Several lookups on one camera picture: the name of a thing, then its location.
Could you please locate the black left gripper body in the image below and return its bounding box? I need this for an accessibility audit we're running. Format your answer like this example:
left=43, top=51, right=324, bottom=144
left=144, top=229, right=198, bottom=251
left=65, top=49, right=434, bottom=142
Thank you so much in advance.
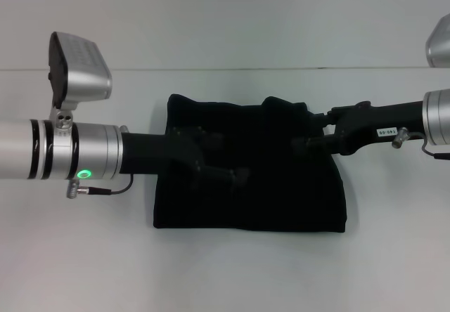
left=119, top=131, right=209, bottom=178

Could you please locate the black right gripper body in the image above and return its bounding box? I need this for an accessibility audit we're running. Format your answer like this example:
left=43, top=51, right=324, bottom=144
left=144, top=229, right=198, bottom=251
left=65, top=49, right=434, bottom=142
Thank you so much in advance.
left=329, top=100, right=427, bottom=157

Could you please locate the black shirt with FREE print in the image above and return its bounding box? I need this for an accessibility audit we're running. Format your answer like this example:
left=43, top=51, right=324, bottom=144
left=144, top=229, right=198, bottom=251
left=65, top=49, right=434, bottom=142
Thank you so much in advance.
left=153, top=93, right=347, bottom=235

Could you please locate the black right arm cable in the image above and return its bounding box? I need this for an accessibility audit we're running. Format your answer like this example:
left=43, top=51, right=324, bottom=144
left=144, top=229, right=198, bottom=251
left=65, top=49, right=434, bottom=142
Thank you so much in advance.
left=406, top=132, right=450, bottom=162

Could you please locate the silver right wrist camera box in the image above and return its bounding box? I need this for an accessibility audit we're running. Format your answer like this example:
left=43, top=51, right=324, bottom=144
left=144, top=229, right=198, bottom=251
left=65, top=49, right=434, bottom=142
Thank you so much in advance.
left=425, top=15, right=450, bottom=69

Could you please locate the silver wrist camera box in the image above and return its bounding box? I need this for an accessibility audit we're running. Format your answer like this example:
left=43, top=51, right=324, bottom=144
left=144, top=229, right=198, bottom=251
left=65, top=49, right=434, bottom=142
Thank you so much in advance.
left=425, top=15, right=450, bottom=69
left=48, top=32, right=113, bottom=137

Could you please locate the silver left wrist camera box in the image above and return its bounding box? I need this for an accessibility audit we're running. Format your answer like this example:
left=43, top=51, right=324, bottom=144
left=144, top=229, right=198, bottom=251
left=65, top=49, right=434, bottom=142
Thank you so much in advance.
left=48, top=32, right=113, bottom=137

